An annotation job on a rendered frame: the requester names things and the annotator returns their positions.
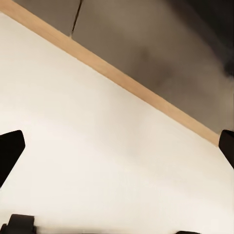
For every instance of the cabinet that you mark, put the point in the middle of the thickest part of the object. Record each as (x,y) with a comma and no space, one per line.
(181,50)

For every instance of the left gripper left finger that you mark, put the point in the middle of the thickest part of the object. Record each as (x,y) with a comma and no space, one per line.
(12,145)

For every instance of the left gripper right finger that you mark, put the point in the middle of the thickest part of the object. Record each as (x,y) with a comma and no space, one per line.
(226,145)

